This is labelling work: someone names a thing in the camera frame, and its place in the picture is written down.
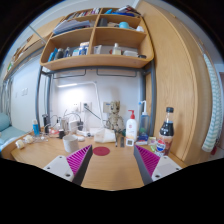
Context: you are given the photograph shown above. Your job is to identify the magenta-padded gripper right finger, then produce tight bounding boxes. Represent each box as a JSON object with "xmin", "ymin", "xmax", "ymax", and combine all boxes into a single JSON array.
[{"xmin": 133, "ymin": 144, "xmax": 183, "ymax": 186}]

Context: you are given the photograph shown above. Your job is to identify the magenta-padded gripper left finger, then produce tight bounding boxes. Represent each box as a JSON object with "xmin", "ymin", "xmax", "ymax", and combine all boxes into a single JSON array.
[{"xmin": 43, "ymin": 144, "xmax": 94, "ymax": 186}]

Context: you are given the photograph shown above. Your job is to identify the cola bottle with black cap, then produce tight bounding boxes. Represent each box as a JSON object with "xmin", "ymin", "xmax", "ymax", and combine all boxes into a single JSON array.
[{"xmin": 155, "ymin": 106, "xmax": 175, "ymax": 158}]

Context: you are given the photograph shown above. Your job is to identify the white speckled cup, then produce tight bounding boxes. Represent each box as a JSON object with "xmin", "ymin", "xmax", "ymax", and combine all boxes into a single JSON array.
[{"xmin": 62, "ymin": 134, "xmax": 80, "ymax": 154}]

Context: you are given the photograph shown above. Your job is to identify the small blue box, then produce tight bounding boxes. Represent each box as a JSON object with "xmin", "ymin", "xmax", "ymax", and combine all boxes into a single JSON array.
[{"xmin": 137, "ymin": 133, "xmax": 150, "ymax": 143}]

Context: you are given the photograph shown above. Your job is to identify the white power strip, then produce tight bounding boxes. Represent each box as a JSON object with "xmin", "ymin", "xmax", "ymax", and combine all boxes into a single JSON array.
[{"xmin": 75, "ymin": 129, "xmax": 93, "ymax": 138}]

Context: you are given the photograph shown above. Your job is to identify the small white digital clock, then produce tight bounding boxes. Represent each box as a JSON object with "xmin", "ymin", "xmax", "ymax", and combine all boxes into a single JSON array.
[{"xmin": 125, "ymin": 137, "xmax": 135, "ymax": 148}]

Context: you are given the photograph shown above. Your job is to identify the flat round red coaster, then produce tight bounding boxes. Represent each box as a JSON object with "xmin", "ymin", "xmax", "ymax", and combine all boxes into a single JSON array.
[{"xmin": 92, "ymin": 146, "xmax": 111, "ymax": 157}]

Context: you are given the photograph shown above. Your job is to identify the white charger block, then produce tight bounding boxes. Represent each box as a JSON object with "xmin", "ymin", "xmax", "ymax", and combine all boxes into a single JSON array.
[{"xmin": 68, "ymin": 119, "xmax": 79, "ymax": 133}]

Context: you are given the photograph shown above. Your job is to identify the small cream round object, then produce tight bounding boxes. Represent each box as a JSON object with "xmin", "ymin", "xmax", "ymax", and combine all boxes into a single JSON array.
[
  {"xmin": 15, "ymin": 139, "xmax": 26, "ymax": 150},
  {"xmin": 23, "ymin": 134, "xmax": 34, "ymax": 144}
]

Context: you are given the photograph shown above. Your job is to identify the blue tube bottle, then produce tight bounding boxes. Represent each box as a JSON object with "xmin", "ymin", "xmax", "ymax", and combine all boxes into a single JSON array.
[{"xmin": 32, "ymin": 119, "xmax": 41, "ymax": 137}]

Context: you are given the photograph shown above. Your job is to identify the black electric shaver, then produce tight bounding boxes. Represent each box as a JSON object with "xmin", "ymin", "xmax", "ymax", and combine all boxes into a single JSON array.
[{"xmin": 41, "ymin": 113, "xmax": 50, "ymax": 134}]

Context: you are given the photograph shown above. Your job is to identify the blue spray bottle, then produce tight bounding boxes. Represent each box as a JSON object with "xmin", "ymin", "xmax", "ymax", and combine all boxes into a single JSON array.
[{"xmin": 138, "ymin": 99, "xmax": 151, "ymax": 138}]

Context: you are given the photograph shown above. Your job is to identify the white lotion bottle, red pump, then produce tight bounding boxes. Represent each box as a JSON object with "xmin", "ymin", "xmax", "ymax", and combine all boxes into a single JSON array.
[{"xmin": 125, "ymin": 109, "xmax": 138, "ymax": 141}]

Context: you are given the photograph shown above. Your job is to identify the white tissue pack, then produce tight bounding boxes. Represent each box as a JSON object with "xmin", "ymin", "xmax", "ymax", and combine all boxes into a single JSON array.
[{"xmin": 93, "ymin": 128, "xmax": 117, "ymax": 144}]

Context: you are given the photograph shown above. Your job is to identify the teal sofa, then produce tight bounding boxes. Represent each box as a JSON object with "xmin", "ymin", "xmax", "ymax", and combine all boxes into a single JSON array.
[{"xmin": 0, "ymin": 112, "xmax": 26, "ymax": 146}]

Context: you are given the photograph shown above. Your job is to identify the wooden tree figurine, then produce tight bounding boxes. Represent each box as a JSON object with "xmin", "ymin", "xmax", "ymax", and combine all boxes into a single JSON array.
[{"xmin": 105, "ymin": 100, "xmax": 126, "ymax": 133}]

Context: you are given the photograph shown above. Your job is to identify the green striped towel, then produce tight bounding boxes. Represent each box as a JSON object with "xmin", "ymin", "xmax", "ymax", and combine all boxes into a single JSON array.
[{"xmin": 201, "ymin": 53, "xmax": 224, "ymax": 153}]

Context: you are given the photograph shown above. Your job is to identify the wooden wardrobe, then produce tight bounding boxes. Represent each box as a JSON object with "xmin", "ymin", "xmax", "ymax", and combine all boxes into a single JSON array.
[{"xmin": 136, "ymin": 0, "xmax": 214, "ymax": 166}]

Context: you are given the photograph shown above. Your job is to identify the grey patterned curtain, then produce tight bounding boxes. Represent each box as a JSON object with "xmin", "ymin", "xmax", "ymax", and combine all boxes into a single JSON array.
[{"xmin": 0, "ymin": 78, "xmax": 13, "ymax": 116}]

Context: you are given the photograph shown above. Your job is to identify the wooden shelf unit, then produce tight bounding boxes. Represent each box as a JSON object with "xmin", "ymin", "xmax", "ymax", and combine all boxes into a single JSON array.
[{"xmin": 39, "ymin": 4, "xmax": 155, "ymax": 72}]

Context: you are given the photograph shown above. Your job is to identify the grey metal desk frame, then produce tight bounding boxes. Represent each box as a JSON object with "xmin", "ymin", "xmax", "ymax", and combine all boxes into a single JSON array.
[{"xmin": 34, "ymin": 59, "xmax": 158, "ymax": 138}]

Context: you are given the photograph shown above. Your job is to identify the long wooden wall shelf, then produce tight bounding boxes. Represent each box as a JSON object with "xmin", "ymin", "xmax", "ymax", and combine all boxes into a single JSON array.
[{"xmin": 3, "ymin": 15, "xmax": 66, "ymax": 81}]

